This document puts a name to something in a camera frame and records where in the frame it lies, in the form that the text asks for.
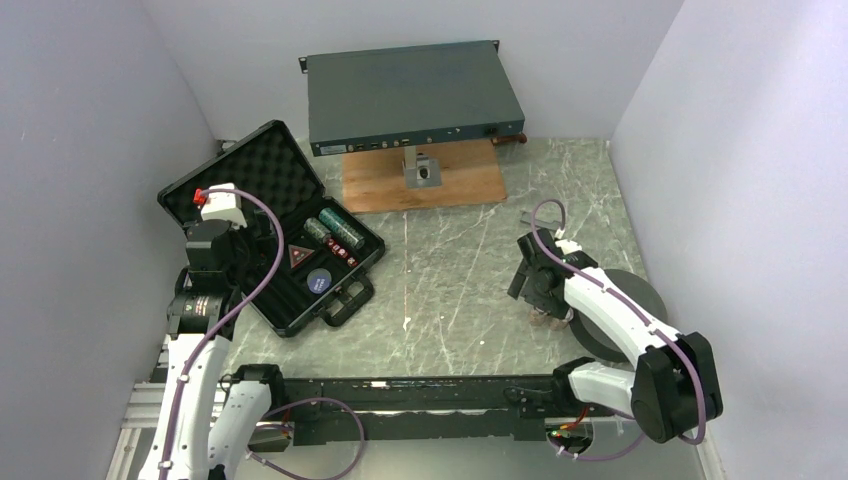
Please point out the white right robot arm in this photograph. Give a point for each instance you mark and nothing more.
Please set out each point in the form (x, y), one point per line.
(671, 387)

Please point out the grey rack server unit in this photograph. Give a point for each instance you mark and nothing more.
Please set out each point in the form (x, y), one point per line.
(409, 96)

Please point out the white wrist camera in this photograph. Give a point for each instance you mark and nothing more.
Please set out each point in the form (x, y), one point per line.
(221, 206)
(564, 245)

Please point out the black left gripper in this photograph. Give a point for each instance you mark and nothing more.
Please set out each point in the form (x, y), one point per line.
(238, 233)

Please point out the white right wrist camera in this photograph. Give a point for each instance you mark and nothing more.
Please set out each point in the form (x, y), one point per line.
(564, 245)

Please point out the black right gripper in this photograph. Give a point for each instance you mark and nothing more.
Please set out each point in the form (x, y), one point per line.
(523, 284)

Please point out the wooden board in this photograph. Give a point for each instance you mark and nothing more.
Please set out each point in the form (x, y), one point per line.
(373, 181)

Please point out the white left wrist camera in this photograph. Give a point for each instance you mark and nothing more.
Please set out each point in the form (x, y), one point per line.
(221, 206)

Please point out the green poker chip stack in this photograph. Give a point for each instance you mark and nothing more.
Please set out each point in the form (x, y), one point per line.
(332, 221)

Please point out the large grey spool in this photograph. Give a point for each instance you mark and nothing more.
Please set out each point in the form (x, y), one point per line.
(593, 339)

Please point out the metal stand bracket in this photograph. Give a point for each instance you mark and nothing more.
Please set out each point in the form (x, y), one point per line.
(420, 170)

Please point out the orange poker chip stack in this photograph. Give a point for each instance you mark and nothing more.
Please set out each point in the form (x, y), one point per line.
(555, 324)
(537, 319)

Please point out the black poker set case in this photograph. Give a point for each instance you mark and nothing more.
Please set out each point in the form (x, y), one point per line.
(270, 165)

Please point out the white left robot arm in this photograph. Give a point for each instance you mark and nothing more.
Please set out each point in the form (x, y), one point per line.
(190, 440)

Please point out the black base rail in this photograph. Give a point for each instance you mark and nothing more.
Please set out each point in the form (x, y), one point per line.
(315, 411)

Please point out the black triangular all-in button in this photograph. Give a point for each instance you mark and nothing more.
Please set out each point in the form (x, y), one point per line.
(297, 255)

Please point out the blue small blind button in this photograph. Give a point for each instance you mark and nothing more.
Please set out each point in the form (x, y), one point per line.
(319, 281)

